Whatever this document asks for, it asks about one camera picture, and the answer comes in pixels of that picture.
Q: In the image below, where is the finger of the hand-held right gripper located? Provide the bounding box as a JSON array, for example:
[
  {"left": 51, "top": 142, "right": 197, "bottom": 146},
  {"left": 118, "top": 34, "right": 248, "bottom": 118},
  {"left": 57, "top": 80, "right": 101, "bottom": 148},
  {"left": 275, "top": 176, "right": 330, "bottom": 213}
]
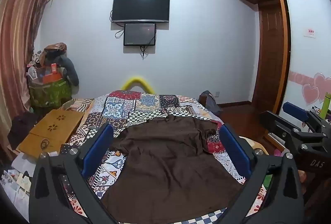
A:
[
  {"left": 259, "top": 111, "right": 311, "bottom": 142},
  {"left": 283, "top": 102, "right": 331, "bottom": 128}
]

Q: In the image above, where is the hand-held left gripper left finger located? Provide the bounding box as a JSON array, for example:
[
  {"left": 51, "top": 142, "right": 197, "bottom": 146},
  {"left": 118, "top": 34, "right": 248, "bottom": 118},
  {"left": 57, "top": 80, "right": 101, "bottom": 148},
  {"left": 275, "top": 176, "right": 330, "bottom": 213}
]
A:
[{"left": 28, "top": 123, "right": 122, "bottom": 224}]

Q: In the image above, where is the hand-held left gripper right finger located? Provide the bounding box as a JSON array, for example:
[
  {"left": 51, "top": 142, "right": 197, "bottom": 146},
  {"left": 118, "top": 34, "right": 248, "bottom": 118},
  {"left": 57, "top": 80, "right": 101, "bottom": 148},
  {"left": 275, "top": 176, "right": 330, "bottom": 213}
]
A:
[{"left": 219, "top": 123, "right": 305, "bottom": 224}]

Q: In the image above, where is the brown garment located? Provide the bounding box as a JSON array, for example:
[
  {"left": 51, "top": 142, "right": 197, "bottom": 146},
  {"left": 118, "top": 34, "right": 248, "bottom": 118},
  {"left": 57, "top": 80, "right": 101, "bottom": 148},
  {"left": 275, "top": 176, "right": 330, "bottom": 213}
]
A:
[{"left": 101, "top": 115, "right": 246, "bottom": 217}]

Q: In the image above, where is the green bottle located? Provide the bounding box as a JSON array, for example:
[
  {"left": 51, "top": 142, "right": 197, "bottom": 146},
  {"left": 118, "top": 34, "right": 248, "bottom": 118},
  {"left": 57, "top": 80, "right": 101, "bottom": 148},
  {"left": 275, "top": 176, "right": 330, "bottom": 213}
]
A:
[{"left": 321, "top": 93, "right": 331, "bottom": 119}]

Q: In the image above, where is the orange striped bed sheet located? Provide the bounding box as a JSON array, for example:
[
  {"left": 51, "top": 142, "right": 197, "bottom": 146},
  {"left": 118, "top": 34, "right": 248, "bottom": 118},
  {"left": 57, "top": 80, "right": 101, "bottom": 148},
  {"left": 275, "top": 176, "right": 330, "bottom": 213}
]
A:
[{"left": 60, "top": 98, "right": 95, "bottom": 114}]

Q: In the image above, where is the heart-printed sliding wardrobe door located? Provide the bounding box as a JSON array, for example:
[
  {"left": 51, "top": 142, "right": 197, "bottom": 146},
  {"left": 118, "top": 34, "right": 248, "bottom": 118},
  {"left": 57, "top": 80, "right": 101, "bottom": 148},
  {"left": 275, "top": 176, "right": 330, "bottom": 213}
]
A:
[{"left": 274, "top": 0, "right": 331, "bottom": 122}]

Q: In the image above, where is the wooden lap table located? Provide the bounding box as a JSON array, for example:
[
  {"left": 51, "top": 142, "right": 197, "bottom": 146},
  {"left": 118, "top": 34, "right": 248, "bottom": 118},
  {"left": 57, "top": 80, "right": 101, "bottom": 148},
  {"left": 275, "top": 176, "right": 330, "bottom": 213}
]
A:
[{"left": 16, "top": 109, "right": 84, "bottom": 158}]

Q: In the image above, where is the patchwork printed blanket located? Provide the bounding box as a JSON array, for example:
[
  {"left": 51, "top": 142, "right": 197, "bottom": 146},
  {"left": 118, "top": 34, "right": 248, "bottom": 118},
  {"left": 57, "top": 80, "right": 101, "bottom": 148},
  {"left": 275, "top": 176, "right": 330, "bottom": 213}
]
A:
[{"left": 55, "top": 90, "right": 271, "bottom": 224}]

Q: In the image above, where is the grey backpack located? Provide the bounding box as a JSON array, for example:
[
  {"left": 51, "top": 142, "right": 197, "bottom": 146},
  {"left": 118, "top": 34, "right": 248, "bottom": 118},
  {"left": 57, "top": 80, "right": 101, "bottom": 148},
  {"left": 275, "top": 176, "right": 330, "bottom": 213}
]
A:
[{"left": 198, "top": 90, "right": 223, "bottom": 117}]

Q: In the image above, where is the wooden door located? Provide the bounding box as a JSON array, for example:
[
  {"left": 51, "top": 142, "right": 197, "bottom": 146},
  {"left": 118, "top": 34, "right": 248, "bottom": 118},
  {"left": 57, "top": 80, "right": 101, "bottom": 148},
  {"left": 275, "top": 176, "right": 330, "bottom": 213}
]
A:
[{"left": 252, "top": 2, "right": 289, "bottom": 114}]

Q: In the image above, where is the green fabric bag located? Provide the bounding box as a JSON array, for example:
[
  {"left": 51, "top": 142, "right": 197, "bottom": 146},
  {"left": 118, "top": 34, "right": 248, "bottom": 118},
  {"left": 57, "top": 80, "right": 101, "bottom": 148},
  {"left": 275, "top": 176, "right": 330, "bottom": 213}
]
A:
[{"left": 28, "top": 77, "right": 73, "bottom": 109}]

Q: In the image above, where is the yellow foam bar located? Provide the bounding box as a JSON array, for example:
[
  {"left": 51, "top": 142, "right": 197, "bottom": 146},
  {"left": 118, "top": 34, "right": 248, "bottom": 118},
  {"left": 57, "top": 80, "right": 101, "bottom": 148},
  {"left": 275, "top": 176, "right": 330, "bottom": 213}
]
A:
[{"left": 121, "top": 75, "right": 155, "bottom": 95}]

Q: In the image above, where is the black bag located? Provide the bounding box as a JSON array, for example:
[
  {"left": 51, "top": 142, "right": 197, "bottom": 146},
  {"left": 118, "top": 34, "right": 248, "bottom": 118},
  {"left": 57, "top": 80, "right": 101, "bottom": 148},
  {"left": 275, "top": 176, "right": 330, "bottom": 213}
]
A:
[{"left": 7, "top": 111, "right": 40, "bottom": 150}]

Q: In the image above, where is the orange box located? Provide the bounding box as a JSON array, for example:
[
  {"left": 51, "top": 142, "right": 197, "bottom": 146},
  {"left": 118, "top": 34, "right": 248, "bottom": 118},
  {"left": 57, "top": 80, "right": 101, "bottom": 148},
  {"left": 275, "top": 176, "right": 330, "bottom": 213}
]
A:
[{"left": 42, "top": 63, "right": 63, "bottom": 84}]

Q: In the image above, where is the pile of white papers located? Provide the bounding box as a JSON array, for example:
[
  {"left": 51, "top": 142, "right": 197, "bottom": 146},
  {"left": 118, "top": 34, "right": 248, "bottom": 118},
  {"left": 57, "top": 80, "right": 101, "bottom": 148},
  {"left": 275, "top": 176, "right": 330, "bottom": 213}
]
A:
[{"left": 0, "top": 151, "right": 59, "bottom": 222}]

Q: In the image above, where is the striped brown curtain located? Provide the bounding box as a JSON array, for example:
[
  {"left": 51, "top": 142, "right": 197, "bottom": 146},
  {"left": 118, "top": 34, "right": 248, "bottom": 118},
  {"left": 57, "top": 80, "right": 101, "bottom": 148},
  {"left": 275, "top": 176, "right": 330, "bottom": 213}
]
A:
[{"left": 0, "top": 0, "right": 56, "bottom": 144}]

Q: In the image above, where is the black monitor cable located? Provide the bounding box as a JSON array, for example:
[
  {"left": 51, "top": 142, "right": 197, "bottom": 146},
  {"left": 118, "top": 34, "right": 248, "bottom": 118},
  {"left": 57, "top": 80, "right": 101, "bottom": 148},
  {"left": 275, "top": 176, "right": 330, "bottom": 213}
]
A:
[{"left": 114, "top": 29, "right": 156, "bottom": 59}]

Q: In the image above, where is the small wall monitor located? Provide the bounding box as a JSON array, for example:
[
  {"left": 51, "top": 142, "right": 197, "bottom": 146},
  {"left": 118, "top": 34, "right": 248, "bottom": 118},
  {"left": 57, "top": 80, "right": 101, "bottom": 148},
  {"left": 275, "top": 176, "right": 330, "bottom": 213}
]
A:
[{"left": 123, "top": 23, "right": 157, "bottom": 47}]

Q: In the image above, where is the large wall television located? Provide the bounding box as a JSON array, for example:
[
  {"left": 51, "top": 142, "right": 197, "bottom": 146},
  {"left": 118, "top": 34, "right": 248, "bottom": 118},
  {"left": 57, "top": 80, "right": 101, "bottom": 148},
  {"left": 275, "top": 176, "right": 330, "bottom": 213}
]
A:
[{"left": 112, "top": 0, "right": 170, "bottom": 24}]

